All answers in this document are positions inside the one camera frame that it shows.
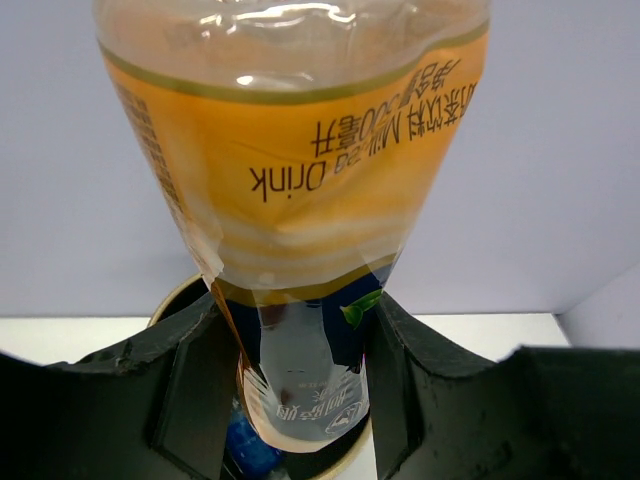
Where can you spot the large orange milk tea bottle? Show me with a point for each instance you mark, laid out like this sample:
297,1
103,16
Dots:
295,143

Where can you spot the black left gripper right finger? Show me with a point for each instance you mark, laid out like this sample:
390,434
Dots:
440,411

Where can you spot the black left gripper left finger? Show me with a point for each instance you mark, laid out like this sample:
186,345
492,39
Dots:
154,406

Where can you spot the dark bin with gold rim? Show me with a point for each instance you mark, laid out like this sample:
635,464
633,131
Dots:
350,457

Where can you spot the blue label water bottle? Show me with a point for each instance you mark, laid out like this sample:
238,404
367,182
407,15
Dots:
254,458

